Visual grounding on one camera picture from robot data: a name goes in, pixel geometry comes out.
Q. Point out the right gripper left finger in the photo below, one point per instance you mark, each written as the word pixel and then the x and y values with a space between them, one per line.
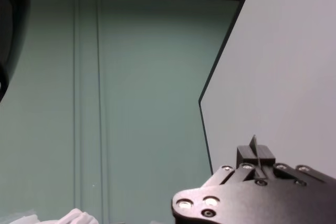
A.
pixel 246 154

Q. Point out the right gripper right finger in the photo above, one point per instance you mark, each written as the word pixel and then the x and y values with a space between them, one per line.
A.
pixel 266 157

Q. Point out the black company introduction poster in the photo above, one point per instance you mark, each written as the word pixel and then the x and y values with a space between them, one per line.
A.
pixel 275 64

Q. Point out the white crumpled cloth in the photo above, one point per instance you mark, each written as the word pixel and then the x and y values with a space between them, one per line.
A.
pixel 76 217

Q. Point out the glossy black robot shell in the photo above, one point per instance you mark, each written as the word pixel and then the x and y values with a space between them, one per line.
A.
pixel 11 24

